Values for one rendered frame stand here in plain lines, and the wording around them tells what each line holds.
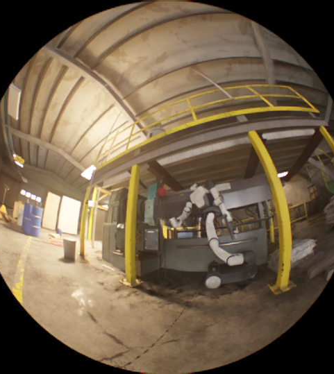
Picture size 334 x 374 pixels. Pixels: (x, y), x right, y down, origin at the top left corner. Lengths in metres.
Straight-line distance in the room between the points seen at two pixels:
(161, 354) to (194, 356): 0.16
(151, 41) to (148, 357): 5.73
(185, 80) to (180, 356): 5.53
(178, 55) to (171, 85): 1.37
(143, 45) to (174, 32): 1.15
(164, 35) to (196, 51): 1.21
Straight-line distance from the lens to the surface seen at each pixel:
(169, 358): 0.80
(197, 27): 5.22
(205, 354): 0.82
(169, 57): 4.91
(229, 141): 1.99
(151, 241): 1.77
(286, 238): 1.19
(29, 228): 3.96
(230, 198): 2.02
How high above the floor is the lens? 0.72
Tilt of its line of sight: 23 degrees up
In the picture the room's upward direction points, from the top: 1 degrees counter-clockwise
